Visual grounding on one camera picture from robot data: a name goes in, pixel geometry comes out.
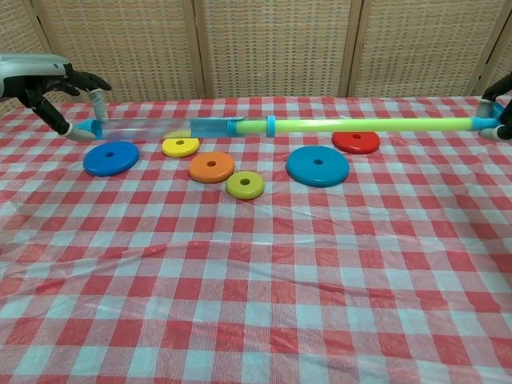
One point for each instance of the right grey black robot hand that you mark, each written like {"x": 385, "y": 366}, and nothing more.
{"x": 496, "y": 91}

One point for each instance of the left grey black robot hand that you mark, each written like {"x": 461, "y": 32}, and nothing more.
{"x": 36, "y": 72}

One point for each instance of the woven wicker screen panel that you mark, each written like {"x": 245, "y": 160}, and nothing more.
{"x": 502, "y": 60}
{"x": 20, "y": 32}
{"x": 136, "y": 48}
{"x": 424, "y": 48}
{"x": 276, "y": 48}

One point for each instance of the red white checkered tablecloth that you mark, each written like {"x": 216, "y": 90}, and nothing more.
{"x": 256, "y": 312}

